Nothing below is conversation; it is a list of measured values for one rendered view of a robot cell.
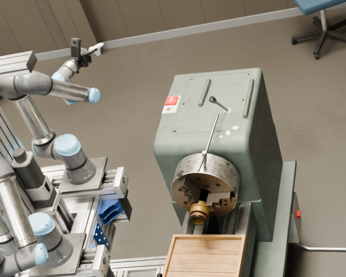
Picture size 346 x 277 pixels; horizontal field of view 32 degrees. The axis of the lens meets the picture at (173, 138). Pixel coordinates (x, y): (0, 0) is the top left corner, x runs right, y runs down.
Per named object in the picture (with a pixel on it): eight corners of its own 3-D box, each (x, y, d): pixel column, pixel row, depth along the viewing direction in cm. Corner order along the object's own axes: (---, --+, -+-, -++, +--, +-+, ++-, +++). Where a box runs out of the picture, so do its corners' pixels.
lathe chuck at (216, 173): (176, 198, 305) (172, 154, 283) (239, 206, 299) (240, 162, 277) (172, 212, 298) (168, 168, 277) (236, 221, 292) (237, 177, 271)
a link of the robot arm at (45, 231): (62, 244, 260) (50, 224, 252) (33, 256, 260) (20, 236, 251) (60, 225, 270) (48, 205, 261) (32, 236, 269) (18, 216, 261)
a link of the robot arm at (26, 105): (59, 166, 300) (10, 79, 266) (36, 161, 308) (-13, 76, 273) (72, 149, 307) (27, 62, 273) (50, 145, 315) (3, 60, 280)
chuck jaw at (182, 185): (196, 188, 287) (178, 174, 283) (203, 184, 284) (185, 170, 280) (191, 206, 279) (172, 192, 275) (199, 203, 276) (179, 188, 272)
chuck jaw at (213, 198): (209, 186, 284) (234, 185, 280) (212, 194, 287) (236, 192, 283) (205, 204, 276) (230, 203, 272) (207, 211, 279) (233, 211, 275)
